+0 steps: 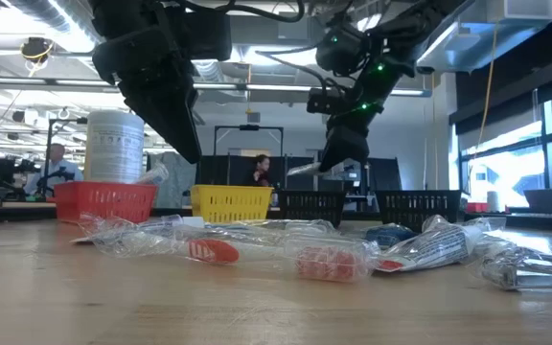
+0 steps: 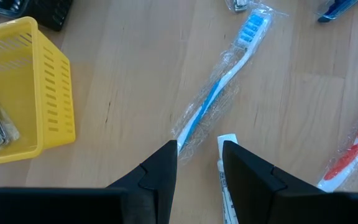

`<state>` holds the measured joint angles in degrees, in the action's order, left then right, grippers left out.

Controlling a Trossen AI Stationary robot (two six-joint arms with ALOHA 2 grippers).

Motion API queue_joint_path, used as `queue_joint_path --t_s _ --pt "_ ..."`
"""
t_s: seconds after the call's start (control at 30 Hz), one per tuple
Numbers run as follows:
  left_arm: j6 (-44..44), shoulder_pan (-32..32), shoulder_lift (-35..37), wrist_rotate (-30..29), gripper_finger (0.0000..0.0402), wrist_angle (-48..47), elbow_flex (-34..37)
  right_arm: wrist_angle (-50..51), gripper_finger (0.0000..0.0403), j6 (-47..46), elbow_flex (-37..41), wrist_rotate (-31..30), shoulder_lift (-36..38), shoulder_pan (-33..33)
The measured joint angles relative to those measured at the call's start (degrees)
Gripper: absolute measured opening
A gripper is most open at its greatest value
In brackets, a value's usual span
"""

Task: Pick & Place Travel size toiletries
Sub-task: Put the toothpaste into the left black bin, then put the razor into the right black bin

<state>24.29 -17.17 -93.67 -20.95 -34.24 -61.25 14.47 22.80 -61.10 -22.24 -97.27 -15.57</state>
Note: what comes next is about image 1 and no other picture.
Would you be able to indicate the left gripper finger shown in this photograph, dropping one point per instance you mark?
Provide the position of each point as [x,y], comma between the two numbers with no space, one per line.
[166,110]

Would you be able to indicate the grey cloth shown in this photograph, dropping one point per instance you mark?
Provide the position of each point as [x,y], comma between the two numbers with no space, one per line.
[180,179]

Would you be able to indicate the small razor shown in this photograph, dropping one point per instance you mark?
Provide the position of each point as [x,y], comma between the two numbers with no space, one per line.
[530,270]
[305,169]

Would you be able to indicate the white paper roll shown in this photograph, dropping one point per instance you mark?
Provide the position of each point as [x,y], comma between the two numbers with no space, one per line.
[494,199]

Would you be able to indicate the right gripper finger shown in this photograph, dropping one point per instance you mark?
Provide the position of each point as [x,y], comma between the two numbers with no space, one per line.
[345,148]

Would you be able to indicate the black plastic basket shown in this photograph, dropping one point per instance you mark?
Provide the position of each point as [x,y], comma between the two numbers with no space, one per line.
[312,206]
[417,206]

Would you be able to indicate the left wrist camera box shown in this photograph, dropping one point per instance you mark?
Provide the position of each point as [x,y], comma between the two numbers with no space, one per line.
[213,36]

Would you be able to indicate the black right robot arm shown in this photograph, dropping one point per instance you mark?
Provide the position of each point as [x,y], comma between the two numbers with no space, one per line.
[348,50]

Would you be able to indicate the person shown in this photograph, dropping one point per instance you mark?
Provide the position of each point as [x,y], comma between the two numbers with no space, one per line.
[260,167]
[58,165]

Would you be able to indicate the white red toothpaste tube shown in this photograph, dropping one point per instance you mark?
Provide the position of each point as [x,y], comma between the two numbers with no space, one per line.
[434,246]

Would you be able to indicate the red plastic basket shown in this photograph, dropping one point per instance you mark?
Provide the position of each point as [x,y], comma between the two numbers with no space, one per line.
[106,201]

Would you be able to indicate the white wipes canister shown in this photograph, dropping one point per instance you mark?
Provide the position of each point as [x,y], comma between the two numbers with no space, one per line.
[113,144]

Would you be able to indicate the orange toothbrush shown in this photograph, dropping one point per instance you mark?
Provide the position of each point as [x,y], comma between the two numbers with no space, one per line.
[213,251]

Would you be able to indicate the blue toothbrush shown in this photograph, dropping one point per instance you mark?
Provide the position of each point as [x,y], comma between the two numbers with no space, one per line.
[154,175]
[305,226]

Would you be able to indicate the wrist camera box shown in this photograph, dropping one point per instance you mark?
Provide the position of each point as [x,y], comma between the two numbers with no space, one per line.
[326,101]
[213,36]

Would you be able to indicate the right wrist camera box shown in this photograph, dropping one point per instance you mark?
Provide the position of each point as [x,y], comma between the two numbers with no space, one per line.
[326,101]

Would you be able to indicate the small red box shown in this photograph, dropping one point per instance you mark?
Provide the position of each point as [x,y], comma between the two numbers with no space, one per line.
[477,207]

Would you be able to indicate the yellow plastic basket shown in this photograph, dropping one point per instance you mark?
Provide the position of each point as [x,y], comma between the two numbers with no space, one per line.
[230,203]

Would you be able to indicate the black metal rig frame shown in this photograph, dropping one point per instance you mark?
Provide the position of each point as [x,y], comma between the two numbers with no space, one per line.
[248,127]

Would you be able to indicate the white ceiling air unit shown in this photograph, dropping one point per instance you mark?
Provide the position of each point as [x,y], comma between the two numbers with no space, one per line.
[496,43]

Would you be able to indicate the grey wall speaker box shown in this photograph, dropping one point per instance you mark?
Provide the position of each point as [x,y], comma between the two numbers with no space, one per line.
[253,117]

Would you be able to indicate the green toothbrush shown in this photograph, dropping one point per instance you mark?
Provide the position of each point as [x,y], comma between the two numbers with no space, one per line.
[489,227]

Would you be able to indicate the dark purple razor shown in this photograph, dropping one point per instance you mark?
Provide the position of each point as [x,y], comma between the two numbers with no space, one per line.
[390,236]

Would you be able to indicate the black partition panel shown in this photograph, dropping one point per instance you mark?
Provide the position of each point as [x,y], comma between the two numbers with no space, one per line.
[384,175]
[228,170]

